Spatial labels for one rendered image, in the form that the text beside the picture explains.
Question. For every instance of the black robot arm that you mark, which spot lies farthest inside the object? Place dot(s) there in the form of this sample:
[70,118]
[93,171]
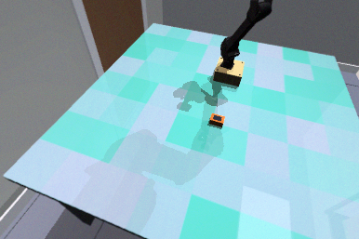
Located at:
[229,47]

